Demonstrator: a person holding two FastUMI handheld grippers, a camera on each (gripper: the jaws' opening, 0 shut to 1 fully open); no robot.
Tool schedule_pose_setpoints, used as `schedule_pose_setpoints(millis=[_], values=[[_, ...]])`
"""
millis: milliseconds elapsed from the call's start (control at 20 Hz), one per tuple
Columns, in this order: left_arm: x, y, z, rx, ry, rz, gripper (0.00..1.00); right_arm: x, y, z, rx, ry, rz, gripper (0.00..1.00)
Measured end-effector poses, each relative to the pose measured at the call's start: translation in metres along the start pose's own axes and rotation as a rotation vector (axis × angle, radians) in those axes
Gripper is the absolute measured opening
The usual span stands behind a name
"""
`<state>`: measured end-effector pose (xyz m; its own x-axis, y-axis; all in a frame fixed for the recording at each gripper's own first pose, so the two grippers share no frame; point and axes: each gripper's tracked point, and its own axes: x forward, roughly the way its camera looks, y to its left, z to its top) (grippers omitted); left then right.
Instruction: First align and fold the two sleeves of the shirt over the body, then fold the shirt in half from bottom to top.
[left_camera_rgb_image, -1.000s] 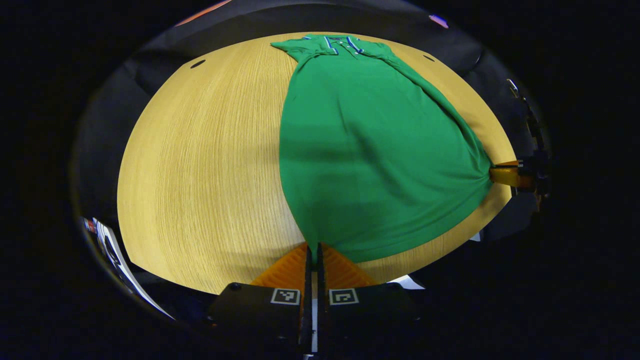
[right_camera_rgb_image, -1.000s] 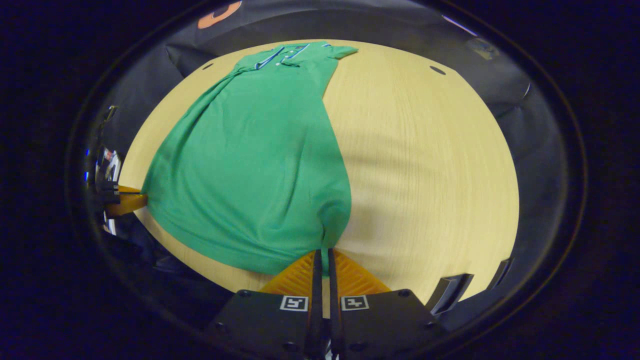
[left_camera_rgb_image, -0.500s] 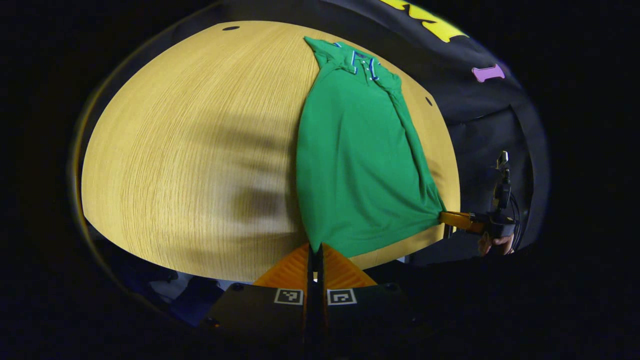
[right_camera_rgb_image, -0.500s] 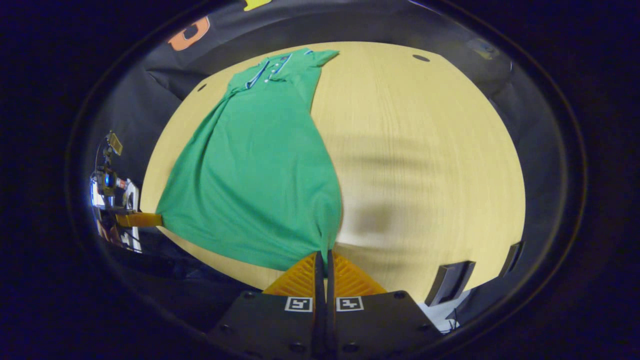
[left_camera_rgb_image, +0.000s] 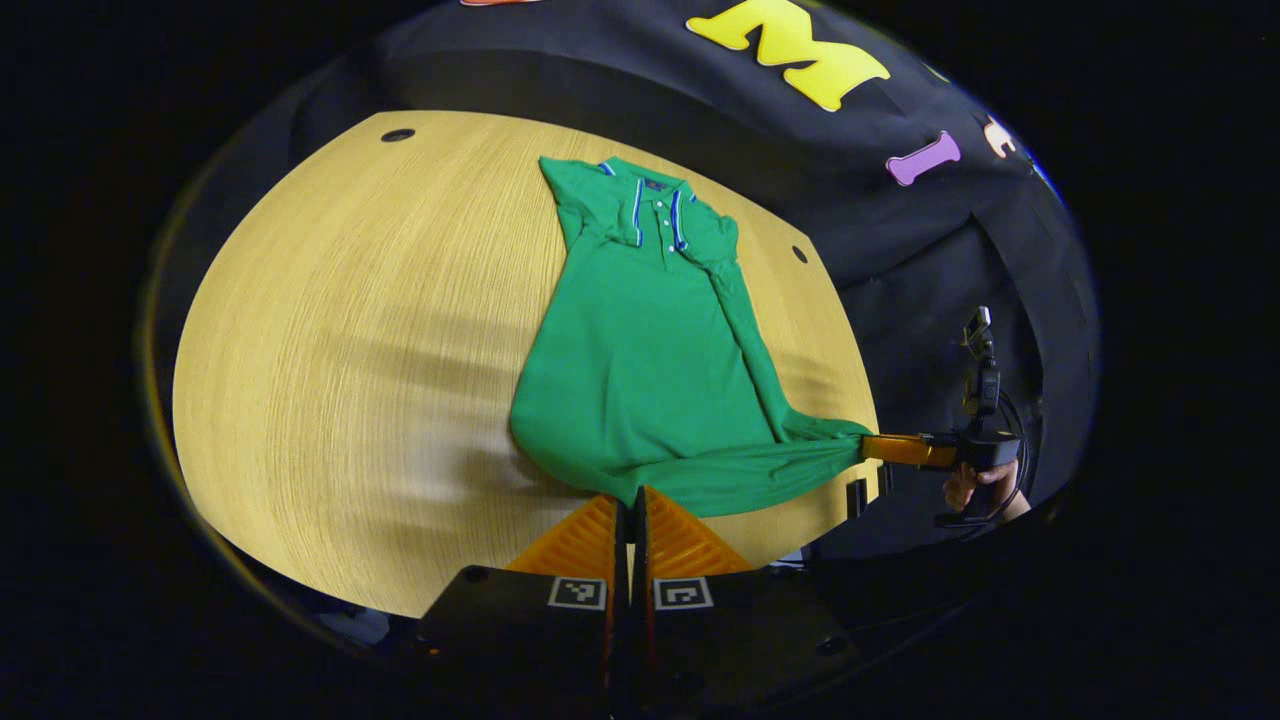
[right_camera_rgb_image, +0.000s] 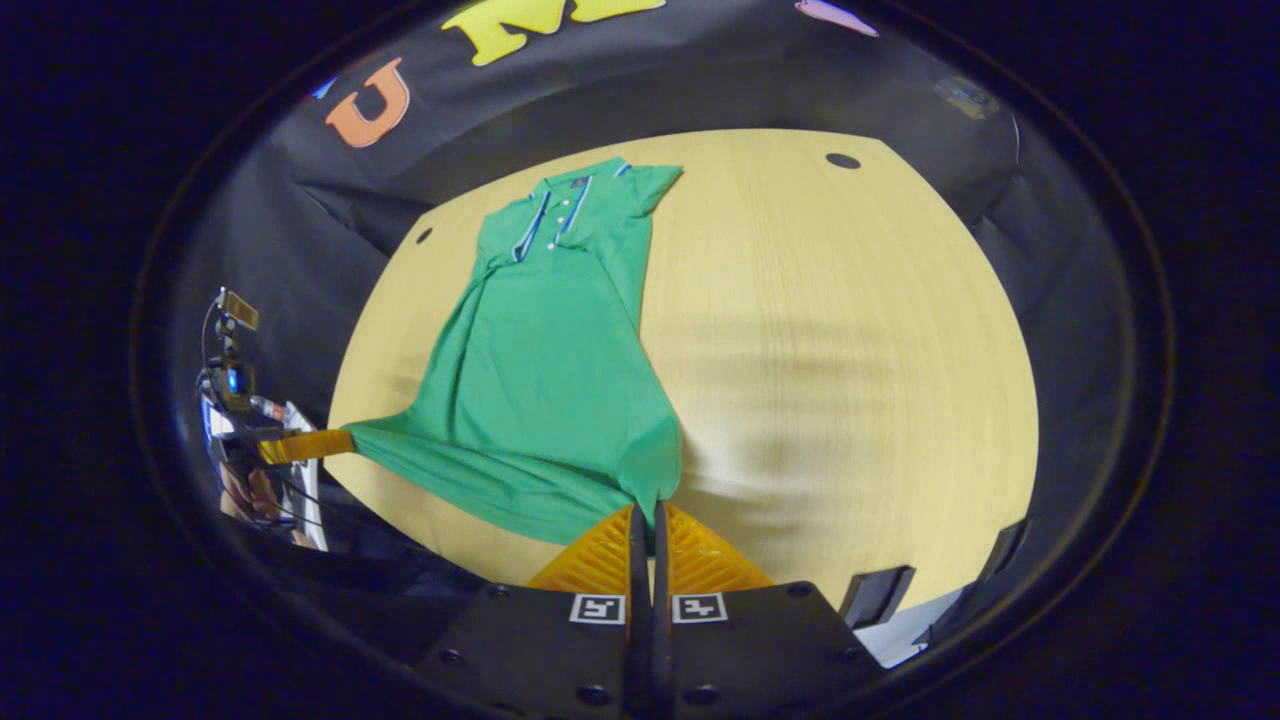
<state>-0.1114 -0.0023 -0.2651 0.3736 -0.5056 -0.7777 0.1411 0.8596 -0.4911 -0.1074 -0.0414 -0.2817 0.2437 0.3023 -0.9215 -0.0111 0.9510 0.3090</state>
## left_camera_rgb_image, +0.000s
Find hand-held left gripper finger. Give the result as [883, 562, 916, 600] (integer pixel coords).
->
[413, 494, 632, 717]
[631, 486, 863, 717]

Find green T-shirt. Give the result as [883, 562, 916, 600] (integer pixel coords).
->
[508, 155, 873, 518]

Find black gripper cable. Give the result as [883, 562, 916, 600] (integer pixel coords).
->
[995, 388, 1036, 506]

